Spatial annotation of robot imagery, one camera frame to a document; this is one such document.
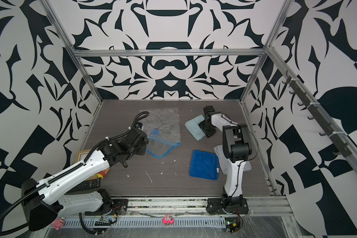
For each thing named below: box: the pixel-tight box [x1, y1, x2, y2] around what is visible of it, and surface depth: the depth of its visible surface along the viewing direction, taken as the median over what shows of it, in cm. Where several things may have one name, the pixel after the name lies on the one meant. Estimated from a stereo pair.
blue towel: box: [189, 149, 220, 181], surface depth 88 cm
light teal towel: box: [184, 114, 206, 141], surface depth 104 cm
